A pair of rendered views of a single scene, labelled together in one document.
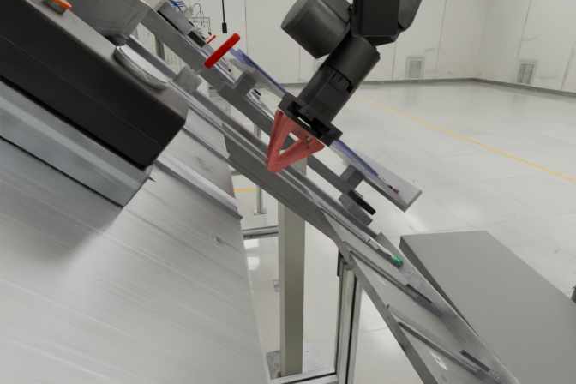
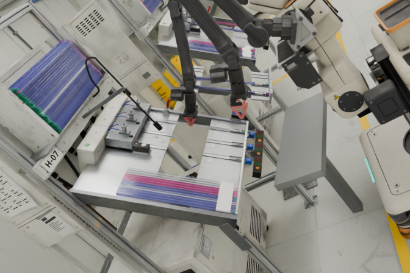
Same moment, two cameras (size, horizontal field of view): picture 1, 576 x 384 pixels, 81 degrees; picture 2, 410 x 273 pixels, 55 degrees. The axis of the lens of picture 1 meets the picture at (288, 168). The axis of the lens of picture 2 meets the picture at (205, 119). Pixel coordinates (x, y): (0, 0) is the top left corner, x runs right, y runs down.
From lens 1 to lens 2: 1.77 m
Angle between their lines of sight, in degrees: 39
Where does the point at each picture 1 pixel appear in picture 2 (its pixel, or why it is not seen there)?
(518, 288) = (307, 122)
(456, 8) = not seen: outside the picture
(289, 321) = not seen: hidden behind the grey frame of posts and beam
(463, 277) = (293, 123)
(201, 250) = (156, 157)
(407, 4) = (189, 85)
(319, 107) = (188, 111)
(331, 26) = (177, 97)
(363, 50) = (188, 97)
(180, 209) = (155, 153)
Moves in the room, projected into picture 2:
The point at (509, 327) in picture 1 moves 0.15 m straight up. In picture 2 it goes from (291, 140) to (274, 119)
